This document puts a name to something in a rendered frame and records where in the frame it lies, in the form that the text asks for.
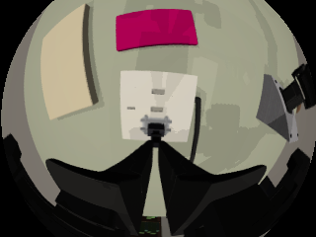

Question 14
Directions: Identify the beige flat rectangular slab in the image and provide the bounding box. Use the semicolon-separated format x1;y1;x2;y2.
40;4;99;119

